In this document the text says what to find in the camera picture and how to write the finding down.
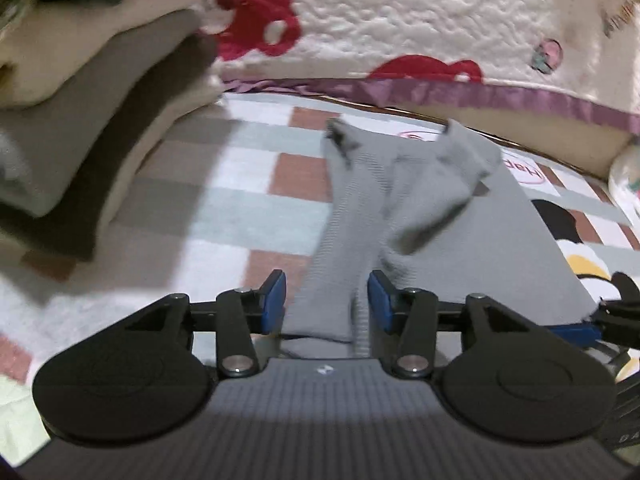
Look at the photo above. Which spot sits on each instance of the white quilt with red bears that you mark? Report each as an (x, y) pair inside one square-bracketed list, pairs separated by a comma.
[(577, 59)]

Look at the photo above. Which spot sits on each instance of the dark brown folded garment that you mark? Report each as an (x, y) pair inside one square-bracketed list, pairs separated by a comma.
[(171, 89)]

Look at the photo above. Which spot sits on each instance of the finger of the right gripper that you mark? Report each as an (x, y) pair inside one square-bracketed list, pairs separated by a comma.
[(614, 321)]

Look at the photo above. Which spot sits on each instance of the grey folded garment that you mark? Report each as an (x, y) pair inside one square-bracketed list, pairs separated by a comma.
[(43, 146)]

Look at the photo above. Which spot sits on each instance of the beige folded garment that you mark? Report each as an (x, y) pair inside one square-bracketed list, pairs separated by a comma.
[(54, 40)]

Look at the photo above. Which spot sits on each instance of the checkered cartoon floor mat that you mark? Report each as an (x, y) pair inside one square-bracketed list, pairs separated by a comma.
[(121, 348)]

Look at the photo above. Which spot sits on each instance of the grey waffle knit garment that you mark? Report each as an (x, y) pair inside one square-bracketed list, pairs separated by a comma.
[(443, 215)]

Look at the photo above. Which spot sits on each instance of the cream folded garment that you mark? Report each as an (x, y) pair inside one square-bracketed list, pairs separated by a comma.
[(204, 91)]

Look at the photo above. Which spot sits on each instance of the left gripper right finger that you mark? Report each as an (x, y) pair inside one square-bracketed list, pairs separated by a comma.
[(403, 327)]

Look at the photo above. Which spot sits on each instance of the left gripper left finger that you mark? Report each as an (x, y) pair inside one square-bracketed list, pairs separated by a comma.
[(242, 313)]

